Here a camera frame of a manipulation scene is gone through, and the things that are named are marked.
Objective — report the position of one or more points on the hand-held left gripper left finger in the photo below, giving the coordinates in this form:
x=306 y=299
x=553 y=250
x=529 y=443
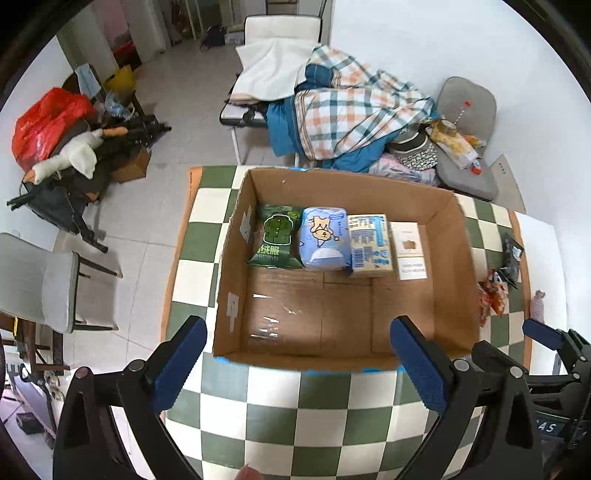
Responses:
x=181 y=364

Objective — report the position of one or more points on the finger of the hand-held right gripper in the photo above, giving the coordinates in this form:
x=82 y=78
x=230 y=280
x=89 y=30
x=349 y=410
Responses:
x=541 y=333

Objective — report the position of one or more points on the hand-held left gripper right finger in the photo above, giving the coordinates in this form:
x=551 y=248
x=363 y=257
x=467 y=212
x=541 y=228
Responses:
x=418 y=364

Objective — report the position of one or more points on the person's left hand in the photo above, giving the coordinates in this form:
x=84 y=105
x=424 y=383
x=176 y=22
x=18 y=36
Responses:
x=250 y=474

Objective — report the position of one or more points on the orange snack packet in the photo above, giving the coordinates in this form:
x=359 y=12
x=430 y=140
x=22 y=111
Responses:
x=493 y=297

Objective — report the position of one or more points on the black snack packet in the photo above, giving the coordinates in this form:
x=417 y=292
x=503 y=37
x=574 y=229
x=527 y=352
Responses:
x=512 y=261

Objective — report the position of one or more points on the green white checkered tablecloth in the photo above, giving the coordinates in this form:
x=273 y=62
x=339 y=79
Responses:
x=323 y=415

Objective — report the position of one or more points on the white brown small box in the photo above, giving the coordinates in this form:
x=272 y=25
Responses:
x=410 y=251

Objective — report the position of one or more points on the light blue barcode box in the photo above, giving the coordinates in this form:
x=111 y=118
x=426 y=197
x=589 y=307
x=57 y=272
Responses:
x=369 y=244

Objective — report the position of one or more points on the flat cardboard sheet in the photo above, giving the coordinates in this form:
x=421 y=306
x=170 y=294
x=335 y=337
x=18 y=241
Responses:
x=508 y=184

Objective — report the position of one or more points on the blue cartoon tissue pack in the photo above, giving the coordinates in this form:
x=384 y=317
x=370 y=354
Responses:
x=323 y=240

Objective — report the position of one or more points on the green tissue pack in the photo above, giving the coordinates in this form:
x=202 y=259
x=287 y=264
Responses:
x=276 y=235

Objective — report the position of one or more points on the light grey dining chair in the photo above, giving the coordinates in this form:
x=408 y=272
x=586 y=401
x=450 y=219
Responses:
x=41 y=281

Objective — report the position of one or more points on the pink cloth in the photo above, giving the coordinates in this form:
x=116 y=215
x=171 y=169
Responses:
x=401 y=170

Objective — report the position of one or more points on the black folded stroller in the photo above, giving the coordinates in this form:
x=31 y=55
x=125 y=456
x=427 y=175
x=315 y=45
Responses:
x=60 y=203

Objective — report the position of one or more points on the small brown cardboard box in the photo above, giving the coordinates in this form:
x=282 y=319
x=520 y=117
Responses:
x=131 y=166

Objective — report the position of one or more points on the yellow snack packets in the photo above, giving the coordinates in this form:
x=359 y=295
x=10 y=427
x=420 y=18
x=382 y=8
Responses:
x=455 y=143

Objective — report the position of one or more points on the patterned dark bag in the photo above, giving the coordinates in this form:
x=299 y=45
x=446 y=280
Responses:
x=413 y=150

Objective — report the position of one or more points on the white goose plush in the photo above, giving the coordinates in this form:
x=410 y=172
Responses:
x=76 y=154

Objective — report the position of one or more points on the grey cushioned chair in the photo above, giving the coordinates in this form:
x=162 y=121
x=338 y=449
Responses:
x=466 y=99

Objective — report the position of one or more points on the plaid blanket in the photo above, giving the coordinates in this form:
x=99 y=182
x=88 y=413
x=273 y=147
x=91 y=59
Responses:
x=351 y=110

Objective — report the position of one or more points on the red plastic bag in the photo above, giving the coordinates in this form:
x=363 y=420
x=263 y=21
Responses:
x=46 y=120

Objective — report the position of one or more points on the yellow plastic bag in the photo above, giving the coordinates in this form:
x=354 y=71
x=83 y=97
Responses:
x=119 y=81

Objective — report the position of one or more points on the white cloth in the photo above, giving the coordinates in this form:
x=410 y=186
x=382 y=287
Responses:
x=272 y=69

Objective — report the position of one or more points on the black bag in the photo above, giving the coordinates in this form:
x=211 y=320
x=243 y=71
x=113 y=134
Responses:
x=213 y=37

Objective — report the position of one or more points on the white folding bed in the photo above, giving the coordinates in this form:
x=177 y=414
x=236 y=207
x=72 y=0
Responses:
x=281 y=28

